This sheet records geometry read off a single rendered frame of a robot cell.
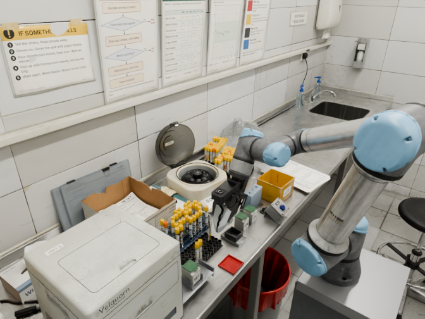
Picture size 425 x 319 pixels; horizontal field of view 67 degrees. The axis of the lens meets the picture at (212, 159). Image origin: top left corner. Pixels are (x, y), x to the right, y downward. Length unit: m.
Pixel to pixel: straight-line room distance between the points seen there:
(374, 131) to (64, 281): 0.74
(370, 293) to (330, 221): 0.37
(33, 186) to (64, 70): 0.42
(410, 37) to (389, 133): 2.61
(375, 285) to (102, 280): 0.85
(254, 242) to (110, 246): 0.63
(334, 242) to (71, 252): 0.68
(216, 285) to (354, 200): 0.56
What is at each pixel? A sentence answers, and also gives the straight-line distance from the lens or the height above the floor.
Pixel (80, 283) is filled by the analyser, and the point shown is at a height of 1.18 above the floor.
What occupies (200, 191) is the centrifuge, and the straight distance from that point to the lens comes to 1.41.
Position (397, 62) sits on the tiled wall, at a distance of 3.33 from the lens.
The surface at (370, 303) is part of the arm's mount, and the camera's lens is 1.18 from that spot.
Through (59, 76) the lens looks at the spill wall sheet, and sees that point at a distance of 1.26.
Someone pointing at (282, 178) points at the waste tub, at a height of 0.94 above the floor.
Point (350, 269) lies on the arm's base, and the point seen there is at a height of 0.98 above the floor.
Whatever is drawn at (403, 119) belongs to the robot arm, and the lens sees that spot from 0.73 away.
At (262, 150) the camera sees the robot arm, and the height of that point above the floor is 1.32.
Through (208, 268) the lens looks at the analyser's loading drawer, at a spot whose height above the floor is 0.92.
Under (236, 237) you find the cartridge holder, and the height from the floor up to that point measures 0.91.
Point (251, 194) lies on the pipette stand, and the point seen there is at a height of 0.97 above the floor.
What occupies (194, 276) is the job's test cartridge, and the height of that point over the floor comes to 0.96.
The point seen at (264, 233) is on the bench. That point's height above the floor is 0.87.
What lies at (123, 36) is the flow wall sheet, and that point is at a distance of 1.38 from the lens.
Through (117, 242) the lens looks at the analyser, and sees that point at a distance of 0.90.
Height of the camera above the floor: 1.76
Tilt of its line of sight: 28 degrees down
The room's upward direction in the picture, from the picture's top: 1 degrees clockwise
